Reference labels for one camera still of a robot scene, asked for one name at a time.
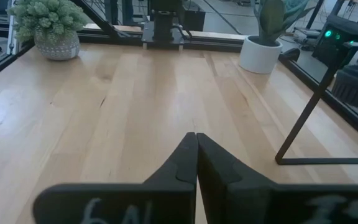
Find snake plant white pot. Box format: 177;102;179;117
239;0;316;75

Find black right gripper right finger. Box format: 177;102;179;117
196;133;358;224

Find black aluminium table frame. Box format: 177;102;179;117
0;0;358;144

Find silver metal bracket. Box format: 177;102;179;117
6;14;18;56

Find fuzzy green plant patterned pot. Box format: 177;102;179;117
6;0;88;62

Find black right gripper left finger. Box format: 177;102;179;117
32;132;199;224

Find black box green lights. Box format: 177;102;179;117
311;14;358;68

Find wooden shelf black metal frame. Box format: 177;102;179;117
274;43;358;166

